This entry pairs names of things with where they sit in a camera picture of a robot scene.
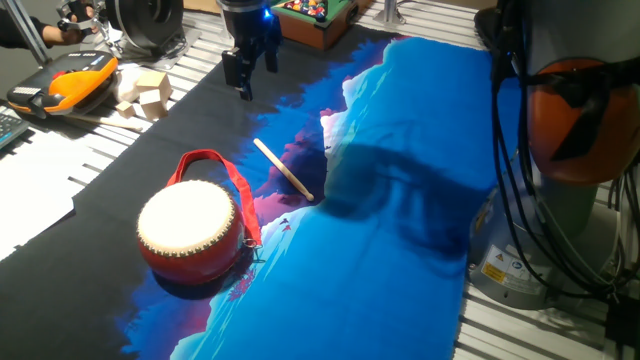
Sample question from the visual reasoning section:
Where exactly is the thin black cable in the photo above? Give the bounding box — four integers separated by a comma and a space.
514, 74, 614, 294

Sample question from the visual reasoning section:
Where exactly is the person's forearm black sleeve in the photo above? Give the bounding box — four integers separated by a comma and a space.
0, 8, 50, 51

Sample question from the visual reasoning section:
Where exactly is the red drum with red strap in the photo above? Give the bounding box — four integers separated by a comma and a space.
136, 148, 264, 287

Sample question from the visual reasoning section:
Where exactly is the grey metal base plate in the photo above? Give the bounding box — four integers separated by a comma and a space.
92, 22, 204, 71

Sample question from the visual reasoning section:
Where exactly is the white rounded object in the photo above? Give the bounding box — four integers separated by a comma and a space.
112, 65, 146, 105

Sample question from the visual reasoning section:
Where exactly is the person's hand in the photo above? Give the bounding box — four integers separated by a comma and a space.
42, 2, 98, 47

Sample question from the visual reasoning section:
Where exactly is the miniature pool table toy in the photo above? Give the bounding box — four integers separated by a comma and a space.
269, 0, 360, 52

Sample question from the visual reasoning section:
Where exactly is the silver metal bracket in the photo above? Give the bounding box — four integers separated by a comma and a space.
372, 0, 407, 26

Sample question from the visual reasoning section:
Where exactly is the light wooden drumstick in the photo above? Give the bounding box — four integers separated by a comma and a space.
252, 137, 316, 203
63, 112, 145, 133

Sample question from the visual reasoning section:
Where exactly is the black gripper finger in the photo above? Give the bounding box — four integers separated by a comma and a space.
263, 29, 280, 74
221, 46, 255, 102

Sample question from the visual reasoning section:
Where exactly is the blue black printed cloth mat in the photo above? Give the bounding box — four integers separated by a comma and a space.
0, 24, 524, 360

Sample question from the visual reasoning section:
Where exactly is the large wooden cube block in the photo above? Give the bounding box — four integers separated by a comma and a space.
134, 70, 174, 101

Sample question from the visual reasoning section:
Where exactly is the thick black cable with plug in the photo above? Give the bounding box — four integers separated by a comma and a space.
489, 0, 619, 301

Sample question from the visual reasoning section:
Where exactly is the aluminium profile pole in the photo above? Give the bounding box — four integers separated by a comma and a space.
0, 0, 53, 67

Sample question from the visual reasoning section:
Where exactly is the dark keyboard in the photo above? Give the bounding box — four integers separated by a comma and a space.
0, 111, 31, 150

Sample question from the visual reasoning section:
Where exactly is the black round reel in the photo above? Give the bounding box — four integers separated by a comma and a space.
103, 0, 186, 51

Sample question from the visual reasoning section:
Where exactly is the black ribbon tie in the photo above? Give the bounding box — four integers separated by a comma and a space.
519, 55, 640, 162

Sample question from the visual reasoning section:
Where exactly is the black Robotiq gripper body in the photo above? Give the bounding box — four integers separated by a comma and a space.
218, 8, 283, 59

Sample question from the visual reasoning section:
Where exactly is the orange black teach pendant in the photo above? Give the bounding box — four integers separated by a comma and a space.
6, 50, 121, 120

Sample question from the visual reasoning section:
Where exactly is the medium wooden block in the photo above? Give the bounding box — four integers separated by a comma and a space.
138, 88, 170, 121

